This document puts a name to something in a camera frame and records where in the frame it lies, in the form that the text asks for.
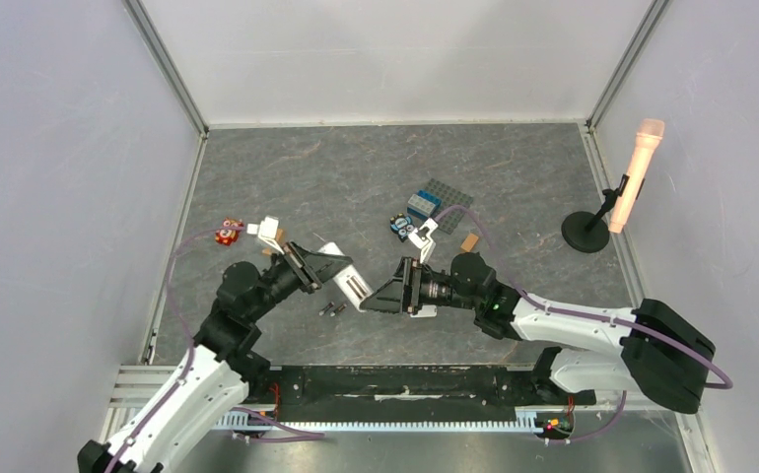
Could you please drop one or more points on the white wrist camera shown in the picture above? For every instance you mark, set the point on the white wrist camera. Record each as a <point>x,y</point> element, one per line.
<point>423,239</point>
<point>266,233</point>

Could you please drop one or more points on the red owl toy block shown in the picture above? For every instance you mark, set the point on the red owl toy block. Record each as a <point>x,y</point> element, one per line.
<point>229,232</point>

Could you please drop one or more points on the grey lego brick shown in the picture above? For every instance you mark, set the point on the grey lego brick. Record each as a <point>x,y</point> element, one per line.
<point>420,207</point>

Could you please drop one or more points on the small brown wooden block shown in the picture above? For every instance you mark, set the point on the small brown wooden block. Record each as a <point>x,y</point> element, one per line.
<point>469,243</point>

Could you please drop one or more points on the grey lego baseplate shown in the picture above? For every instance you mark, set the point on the grey lego baseplate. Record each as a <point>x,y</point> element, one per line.
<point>450,196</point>

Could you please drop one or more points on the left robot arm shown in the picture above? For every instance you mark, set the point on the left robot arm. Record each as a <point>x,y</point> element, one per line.
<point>219,369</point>

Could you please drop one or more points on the white remote control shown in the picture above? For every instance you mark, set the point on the white remote control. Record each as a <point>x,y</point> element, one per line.
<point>353,286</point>

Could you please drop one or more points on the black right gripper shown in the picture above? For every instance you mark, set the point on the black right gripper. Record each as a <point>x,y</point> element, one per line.
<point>407,296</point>

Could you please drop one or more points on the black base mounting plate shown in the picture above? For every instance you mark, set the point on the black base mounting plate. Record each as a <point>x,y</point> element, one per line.
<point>408,393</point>

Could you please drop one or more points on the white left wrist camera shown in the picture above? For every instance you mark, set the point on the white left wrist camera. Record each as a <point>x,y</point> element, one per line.
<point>266,233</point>

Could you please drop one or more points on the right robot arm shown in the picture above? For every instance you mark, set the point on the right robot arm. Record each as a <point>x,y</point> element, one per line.
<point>649,349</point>

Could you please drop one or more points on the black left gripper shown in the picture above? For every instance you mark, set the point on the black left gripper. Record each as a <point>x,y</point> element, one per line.
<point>323,265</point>

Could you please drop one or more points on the white battery cover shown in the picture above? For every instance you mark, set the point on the white battery cover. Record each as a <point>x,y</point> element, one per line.
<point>426,311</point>

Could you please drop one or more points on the blue lego brick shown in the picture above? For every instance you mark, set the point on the blue lego brick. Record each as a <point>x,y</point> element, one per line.
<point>430,197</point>

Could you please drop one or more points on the black microphone stand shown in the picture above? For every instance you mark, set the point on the black microphone stand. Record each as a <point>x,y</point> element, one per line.
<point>589,232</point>

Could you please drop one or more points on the white cable duct strip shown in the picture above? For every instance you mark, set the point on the white cable duct strip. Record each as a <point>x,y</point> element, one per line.
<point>523,422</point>

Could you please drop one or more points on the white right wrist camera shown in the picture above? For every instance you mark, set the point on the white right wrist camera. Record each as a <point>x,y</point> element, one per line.
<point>423,239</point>

